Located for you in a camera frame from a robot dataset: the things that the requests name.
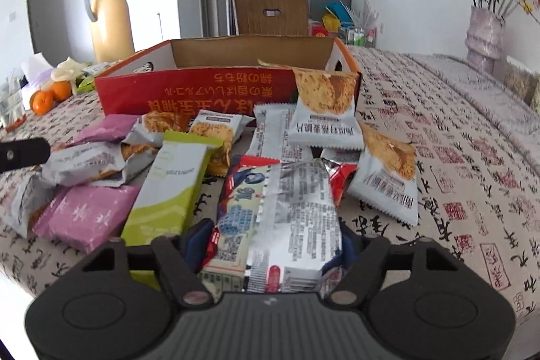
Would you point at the yellow bag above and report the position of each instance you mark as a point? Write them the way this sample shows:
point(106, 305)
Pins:
point(330, 23)

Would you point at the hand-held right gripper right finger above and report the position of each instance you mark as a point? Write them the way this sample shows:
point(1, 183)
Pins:
point(358, 271)

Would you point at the wooden chair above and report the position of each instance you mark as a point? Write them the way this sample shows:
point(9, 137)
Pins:
point(270, 16)

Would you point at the purple snack packet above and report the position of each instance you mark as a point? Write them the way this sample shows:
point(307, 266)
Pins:
point(84, 216)
point(105, 129)

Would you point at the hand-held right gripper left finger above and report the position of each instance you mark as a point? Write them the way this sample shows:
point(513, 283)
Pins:
point(200, 246)

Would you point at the blue plastic board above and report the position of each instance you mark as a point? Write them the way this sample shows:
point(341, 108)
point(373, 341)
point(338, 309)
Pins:
point(337, 12)

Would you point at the grey white snack packet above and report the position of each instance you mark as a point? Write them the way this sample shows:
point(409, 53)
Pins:
point(29, 204)

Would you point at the grey patterned cloth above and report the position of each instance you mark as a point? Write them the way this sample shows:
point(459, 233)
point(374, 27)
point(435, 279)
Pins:
point(485, 98)

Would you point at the green white snack packet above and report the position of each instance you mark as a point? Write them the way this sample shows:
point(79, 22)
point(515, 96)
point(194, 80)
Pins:
point(168, 187)

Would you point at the green small packet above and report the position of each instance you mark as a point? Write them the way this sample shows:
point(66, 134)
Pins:
point(85, 83)

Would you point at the mop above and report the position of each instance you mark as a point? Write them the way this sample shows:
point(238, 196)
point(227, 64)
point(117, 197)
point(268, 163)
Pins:
point(160, 24)

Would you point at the yellow thermos jug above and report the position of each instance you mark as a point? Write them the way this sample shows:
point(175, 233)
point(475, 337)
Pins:
point(112, 22)

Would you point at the red blue silver snack packet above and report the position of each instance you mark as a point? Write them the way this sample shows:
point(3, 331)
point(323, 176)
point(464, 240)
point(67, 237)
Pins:
point(278, 216)

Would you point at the white plastic bag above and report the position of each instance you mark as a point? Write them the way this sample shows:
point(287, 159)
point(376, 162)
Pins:
point(38, 69)

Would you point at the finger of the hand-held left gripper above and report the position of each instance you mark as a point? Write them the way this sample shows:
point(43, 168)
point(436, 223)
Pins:
point(25, 154)

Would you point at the small white packet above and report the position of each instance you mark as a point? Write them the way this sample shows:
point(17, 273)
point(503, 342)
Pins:
point(96, 69)

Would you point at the red cardboard box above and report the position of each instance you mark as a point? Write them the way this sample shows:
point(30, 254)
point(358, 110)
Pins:
point(190, 94)

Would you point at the long silver snack packet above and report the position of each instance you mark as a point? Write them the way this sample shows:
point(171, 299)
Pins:
point(274, 132)

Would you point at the clear food jar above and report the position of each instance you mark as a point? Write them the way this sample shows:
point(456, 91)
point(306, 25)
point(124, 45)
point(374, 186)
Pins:
point(523, 83)

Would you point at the clear plastic packaging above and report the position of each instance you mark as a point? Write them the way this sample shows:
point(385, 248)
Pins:
point(10, 102)

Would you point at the cream plastic bag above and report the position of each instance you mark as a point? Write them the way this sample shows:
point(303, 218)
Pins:
point(69, 70)

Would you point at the red gift box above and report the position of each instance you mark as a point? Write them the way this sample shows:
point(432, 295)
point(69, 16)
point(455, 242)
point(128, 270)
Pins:
point(318, 32)

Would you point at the red foil snack packet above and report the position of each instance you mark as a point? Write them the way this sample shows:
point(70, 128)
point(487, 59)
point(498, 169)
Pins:
point(339, 178)

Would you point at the oat crisp snack packet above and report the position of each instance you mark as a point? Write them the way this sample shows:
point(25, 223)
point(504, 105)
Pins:
point(162, 121)
point(217, 136)
point(386, 174)
point(325, 111)

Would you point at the glittery pink vase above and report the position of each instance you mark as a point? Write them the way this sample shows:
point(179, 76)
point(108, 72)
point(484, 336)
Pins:
point(484, 39)

